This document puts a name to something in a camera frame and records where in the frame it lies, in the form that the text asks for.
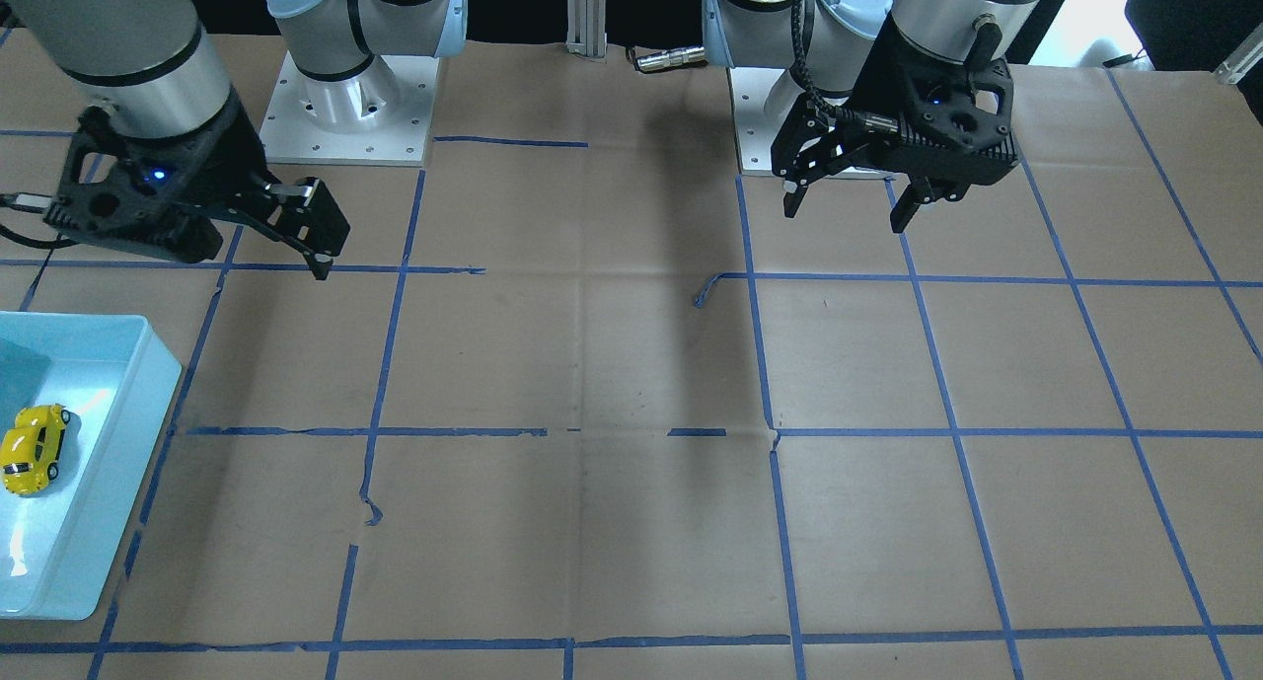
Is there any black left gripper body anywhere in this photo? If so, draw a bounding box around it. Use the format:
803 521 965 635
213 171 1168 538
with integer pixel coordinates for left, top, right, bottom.
772 14 1019 186

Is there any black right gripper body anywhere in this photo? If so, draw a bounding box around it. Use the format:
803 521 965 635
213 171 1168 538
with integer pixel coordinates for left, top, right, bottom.
43 91 280 264

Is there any yellow beetle toy car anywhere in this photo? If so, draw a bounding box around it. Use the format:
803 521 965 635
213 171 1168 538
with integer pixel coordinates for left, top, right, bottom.
1 403 72 495

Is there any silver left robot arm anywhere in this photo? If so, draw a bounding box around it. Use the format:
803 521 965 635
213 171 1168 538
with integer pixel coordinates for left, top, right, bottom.
703 0 1041 234

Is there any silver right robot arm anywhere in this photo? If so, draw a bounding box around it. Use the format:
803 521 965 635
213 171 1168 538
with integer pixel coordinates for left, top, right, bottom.
3 0 469 281

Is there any light blue plastic bin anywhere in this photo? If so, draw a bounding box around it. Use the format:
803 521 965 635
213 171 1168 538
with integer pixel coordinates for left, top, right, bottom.
1 312 182 621

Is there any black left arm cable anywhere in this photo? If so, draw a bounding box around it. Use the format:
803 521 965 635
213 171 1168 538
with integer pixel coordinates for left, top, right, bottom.
786 0 894 128

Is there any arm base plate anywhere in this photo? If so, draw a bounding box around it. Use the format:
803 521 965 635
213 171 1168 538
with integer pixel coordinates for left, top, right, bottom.
727 67 801 177
259 56 443 168

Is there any silver cable connector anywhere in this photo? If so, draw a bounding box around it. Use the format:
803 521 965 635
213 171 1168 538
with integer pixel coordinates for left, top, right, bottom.
626 46 707 75

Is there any aluminium extrusion post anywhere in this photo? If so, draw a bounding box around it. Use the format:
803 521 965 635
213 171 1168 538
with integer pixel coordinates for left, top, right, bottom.
565 0 608 62

